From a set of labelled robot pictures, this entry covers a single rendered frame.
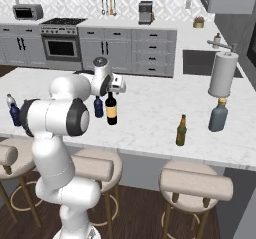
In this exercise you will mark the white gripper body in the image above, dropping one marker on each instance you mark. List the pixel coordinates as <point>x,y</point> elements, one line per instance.
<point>120,89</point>

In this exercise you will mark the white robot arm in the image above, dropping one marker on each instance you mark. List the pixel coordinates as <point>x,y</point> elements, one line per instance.
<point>50,116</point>

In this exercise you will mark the dark wine bottle yellow label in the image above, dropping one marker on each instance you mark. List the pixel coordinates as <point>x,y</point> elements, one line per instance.
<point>111,111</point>

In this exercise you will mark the dark blue plastic bottle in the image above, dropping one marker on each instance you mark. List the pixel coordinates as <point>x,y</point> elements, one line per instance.
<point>15,116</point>
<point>98,109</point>

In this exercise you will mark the grey base cupboard run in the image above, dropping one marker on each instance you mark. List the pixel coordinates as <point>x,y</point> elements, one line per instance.
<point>133,49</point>
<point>20,46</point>

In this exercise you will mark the steel oven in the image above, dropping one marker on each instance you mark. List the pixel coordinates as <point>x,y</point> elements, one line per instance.
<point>61,48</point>

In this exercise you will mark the olive green glass bottle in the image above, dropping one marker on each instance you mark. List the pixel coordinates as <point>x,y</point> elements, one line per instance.
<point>181,133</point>

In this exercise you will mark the grey coffee machine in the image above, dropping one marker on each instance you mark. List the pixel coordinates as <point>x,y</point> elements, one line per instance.
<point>145,13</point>

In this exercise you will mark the beige round bar stool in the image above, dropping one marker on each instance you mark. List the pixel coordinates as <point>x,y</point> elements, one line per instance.
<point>96,166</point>
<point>195,184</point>
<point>20,156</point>

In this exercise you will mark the dark sink basin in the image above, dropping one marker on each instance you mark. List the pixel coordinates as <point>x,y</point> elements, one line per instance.
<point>196,63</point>

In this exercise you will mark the hanging kitchen tool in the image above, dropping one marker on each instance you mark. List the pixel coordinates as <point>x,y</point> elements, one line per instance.
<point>114,8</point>
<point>109,7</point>
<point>103,6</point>

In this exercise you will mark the black hob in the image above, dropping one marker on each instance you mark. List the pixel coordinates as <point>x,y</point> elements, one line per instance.
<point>63,21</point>

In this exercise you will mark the grey-blue glass bottle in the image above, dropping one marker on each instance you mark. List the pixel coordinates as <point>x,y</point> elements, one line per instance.
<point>218,118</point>

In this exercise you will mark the small potted plant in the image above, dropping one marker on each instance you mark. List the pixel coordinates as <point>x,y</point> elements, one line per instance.
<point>198,23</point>

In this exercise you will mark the soap dispenser bottle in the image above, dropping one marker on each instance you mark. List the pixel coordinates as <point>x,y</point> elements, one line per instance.
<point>217,40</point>

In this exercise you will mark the grey tap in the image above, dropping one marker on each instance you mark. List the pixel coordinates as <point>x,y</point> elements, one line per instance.
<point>220,44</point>

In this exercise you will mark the clear plastic bottle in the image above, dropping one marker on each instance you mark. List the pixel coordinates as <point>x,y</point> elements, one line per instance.
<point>10,99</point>

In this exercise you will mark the grey toaster oven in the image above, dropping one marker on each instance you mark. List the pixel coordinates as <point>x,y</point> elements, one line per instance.
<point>27,12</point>

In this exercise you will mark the dark appliance front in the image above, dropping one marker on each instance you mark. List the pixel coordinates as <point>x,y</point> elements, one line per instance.
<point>252,56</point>

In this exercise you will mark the white wall socket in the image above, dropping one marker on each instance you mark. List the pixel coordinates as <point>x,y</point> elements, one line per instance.
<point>188,4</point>

